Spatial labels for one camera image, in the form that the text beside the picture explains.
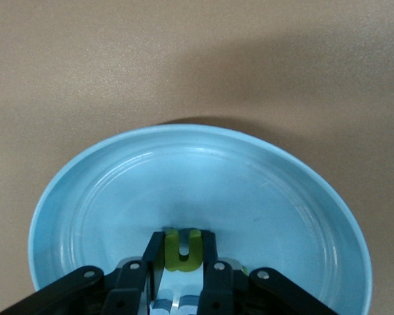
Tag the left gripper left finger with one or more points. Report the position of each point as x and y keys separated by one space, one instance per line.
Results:
x=124 y=285

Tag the green foam letter u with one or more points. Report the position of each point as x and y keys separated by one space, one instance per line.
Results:
x=172 y=252

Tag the green foam letter p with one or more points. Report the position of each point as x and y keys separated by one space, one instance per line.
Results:
x=245 y=271

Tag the blue plate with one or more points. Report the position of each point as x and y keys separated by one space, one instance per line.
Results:
x=249 y=197

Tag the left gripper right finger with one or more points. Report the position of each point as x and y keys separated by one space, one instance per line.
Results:
x=219 y=285

